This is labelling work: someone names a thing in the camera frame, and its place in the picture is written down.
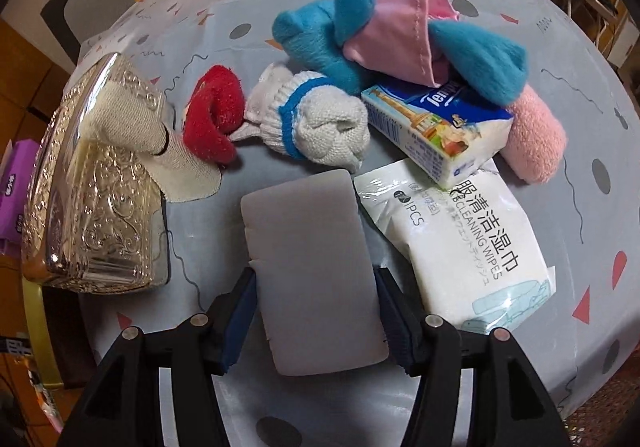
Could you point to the embossed metallic box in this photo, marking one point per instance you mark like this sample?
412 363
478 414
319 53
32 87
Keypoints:
100 207

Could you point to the printed bedsheet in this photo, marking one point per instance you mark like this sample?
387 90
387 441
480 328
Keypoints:
550 27

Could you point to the white wet wipes packet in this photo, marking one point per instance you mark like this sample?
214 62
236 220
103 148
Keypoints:
465 247

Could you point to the grey foam sponge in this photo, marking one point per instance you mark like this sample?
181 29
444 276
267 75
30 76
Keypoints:
310 252

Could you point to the purple tissue pack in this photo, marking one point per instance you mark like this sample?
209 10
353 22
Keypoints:
15 187

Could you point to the red plush toy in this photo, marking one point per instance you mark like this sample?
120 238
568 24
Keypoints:
215 117

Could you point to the beige sock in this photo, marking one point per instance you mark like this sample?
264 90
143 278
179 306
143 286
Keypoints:
125 127

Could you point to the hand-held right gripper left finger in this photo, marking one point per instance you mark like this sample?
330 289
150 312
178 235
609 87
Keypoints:
240 322

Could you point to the blue and white tissue pack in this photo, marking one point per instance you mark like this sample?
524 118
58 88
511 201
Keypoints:
440 137

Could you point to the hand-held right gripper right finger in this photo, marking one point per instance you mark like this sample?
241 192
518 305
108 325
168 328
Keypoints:
395 322

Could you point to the orange wooden wardrobe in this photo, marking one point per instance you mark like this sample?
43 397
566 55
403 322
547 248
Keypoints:
25 77

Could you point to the blue and pink plush toy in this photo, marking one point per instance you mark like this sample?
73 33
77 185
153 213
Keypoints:
310 42

